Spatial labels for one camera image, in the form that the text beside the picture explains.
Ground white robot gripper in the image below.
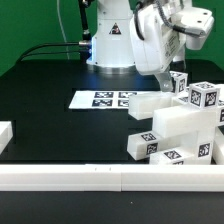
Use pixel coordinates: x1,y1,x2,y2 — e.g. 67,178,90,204
130,3,186,92

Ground small white tagged cube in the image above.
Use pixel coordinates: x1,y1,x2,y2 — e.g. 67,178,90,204
188,81,220,109

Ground paper sheet with tags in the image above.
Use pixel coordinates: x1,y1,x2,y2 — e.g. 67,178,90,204
69,90,143,109

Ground black cables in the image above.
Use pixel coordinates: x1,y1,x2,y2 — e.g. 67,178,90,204
16,40,93,64

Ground white left fence block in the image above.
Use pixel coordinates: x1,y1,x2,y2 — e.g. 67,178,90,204
0,121,13,154

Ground grey braided cable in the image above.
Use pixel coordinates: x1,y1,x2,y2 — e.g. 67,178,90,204
133,0,204,41

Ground white tagged bar part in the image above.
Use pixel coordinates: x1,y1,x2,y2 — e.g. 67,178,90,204
128,91,173,120

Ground thin white cable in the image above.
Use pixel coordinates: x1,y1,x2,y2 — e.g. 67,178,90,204
56,0,72,61

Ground white front fence rail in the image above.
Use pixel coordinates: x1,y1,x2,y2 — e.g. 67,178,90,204
0,165,224,192

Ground white chair seat part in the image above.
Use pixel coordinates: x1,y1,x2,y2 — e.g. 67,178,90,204
152,104,224,165

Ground white long chair back part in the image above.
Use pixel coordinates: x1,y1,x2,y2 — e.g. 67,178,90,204
152,83,224,139

